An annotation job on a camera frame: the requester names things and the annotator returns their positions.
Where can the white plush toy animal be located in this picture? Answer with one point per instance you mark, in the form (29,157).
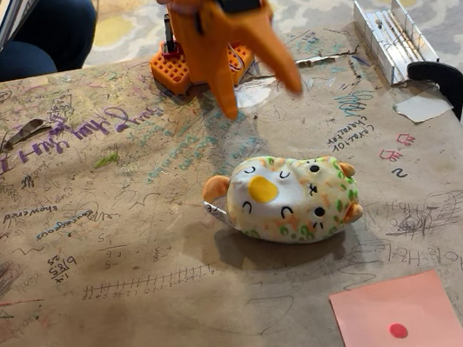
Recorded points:
(289,204)

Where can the small red round object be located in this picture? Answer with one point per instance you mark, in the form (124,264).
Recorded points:
(398,331)

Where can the grey yellow patterned rug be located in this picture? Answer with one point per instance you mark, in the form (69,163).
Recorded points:
(126,40)

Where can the person in dark clothing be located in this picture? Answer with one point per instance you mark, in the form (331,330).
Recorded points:
(54,30)

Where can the curled brown paper strip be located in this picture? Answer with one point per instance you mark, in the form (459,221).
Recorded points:
(24,132)

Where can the pink paper sheet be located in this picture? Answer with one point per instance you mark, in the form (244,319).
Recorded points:
(393,302)

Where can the scribbled brown paper table cover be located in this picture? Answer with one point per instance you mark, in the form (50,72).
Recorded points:
(107,334)

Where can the black table clamp post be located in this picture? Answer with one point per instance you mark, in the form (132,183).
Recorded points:
(169,33)

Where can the aluminium channel rail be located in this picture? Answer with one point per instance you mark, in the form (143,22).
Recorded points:
(390,38)

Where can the black curved clamp bracket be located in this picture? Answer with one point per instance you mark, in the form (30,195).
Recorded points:
(450,77)

